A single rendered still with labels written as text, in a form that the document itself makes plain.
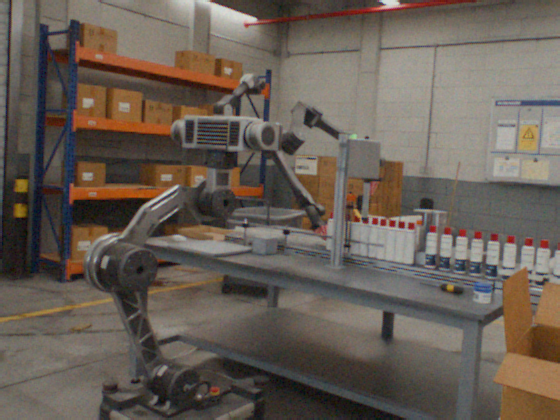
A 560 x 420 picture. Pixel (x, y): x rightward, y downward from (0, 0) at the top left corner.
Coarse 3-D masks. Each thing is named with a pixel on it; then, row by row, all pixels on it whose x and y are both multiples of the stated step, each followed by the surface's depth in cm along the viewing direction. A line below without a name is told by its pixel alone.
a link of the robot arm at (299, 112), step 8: (296, 104) 291; (304, 104) 293; (296, 112) 284; (304, 112) 289; (312, 112) 294; (296, 120) 276; (304, 120) 296; (312, 120) 297; (296, 128) 265; (296, 136) 258; (304, 136) 263; (288, 152) 262
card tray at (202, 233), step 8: (184, 232) 346; (192, 232) 343; (200, 232) 365; (208, 232) 369; (216, 232) 367; (224, 232) 363; (232, 232) 359; (240, 232) 356; (216, 240) 339; (224, 240) 341
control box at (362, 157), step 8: (352, 144) 275; (360, 144) 276; (368, 144) 278; (376, 144) 280; (352, 152) 275; (360, 152) 277; (368, 152) 278; (376, 152) 280; (352, 160) 275; (360, 160) 277; (368, 160) 279; (376, 160) 280; (344, 168) 279; (352, 168) 276; (360, 168) 277; (368, 168) 279; (376, 168) 281; (344, 176) 279; (352, 176) 276; (360, 176) 278; (368, 176) 279; (376, 176) 281
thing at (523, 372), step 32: (512, 288) 117; (544, 288) 139; (512, 320) 115; (544, 320) 132; (512, 352) 113; (544, 352) 130; (512, 384) 96; (544, 384) 96; (512, 416) 108; (544, 416) 106
